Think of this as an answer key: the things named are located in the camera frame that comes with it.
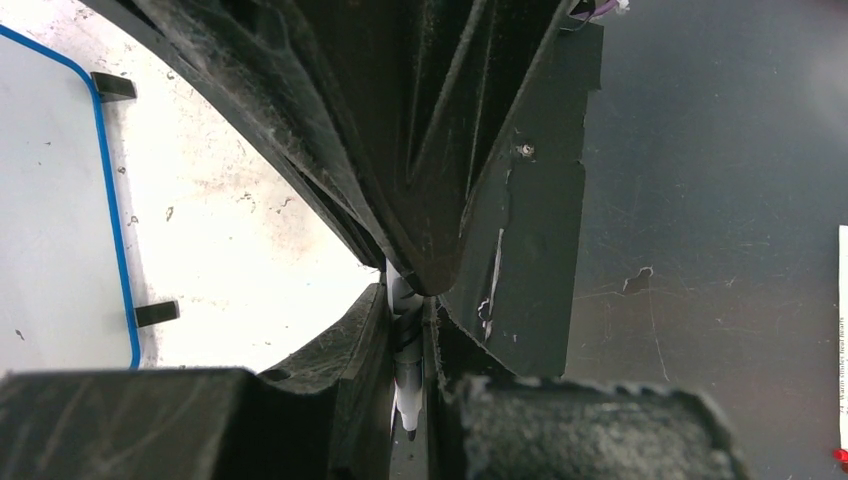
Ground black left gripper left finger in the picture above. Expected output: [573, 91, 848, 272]
[1, 284, 393, 479]

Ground white marker pen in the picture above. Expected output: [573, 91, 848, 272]
[386, 262, 424, 441]

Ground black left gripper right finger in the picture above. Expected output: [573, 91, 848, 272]
[423, 300, 749, 479]

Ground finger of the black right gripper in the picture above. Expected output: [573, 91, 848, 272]
[91, 0, 569, 296]

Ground blue framed whiteboard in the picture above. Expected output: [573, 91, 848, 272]
[1, 28, 179, 372]

